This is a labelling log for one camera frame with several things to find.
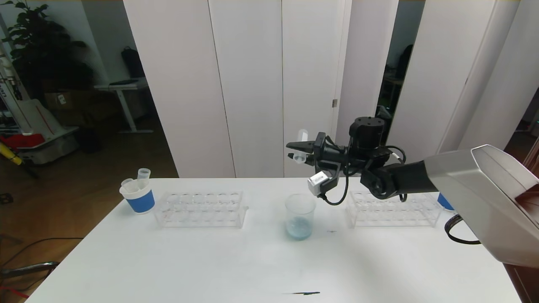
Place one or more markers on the blue and white cup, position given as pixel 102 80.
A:
pixel 141 202
pixel 444 203

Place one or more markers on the black backpack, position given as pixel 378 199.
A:
pixel 134 63

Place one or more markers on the dark green potted plant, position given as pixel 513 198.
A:
pixel 42 46

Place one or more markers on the clear acrylic test tube rack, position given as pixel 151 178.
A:
pixel 391 210
pixel 202 208

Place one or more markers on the grey metal chair leg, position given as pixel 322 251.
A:
pixel 38 267

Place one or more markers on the clear plastic beaker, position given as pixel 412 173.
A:
pixel 300 219

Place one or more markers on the dark floor socket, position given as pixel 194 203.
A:
pixel 6 198

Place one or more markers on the brown cardboard box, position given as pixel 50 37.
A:
pixel 67 101

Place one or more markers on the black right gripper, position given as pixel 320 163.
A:
pixel 319 149

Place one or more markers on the white machine base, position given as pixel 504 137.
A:
pixel 50 147

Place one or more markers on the white office desk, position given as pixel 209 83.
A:
pixel 126 87

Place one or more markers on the test tube with red pigment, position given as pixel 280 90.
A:
pixel 127 182

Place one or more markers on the test tube with cream pigment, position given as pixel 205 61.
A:
pixel 301 145

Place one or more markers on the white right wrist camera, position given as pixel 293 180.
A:
pixel 318 182

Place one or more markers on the test tube with blue pigment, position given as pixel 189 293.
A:
pixel 144 173

